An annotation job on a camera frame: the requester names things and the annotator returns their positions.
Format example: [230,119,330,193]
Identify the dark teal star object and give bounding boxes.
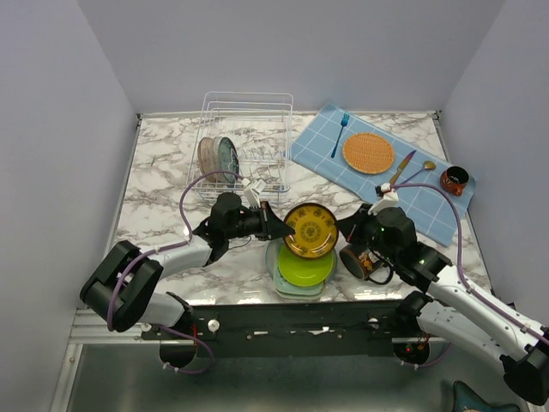
[452,381,521,412]

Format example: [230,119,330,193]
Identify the black skull pattern mug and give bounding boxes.
[339,244,394,286]

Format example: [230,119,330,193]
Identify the iridescent rainbow knife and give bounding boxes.
[389,150,416,185]

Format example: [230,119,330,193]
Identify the blue metal fork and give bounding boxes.
[330,112,350,159]

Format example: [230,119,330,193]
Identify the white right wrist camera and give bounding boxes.
[368,183,399,215]

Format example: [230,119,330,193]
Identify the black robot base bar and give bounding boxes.
[141,298,447,360]

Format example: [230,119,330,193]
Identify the round woven wicker plate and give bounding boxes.
[342,132,395,174]

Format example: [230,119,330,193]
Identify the blue checked cloth mat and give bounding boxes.
[289,101,477,248]

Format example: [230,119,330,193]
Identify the small brown clay cup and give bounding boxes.
[439,166,470,197]

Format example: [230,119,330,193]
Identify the blue floral ceramic plate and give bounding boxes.
[214,136,239,186]

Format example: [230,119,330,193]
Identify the clear textured glass plate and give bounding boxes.
[210,136,225,183]

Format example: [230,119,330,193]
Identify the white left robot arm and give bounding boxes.
[80,192,295,339]

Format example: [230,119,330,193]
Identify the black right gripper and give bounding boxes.
[334,203,399,264]

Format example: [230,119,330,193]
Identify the white wire dish rack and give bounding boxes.
[187,91,293,203]

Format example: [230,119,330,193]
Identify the iridescent rainbow spoon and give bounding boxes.
[400,161,437,185]

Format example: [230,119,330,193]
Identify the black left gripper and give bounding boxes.
[226,202,296,242]

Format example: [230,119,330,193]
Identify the teal square ceramic plate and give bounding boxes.
[274,248,338,300]

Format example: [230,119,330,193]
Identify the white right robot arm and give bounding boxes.
[336,205,548,406]

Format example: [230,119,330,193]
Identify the lime green round plate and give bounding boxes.
[278,246,336,288]

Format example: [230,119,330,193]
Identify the yellow patterned round plate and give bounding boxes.
[284,203,339,259]

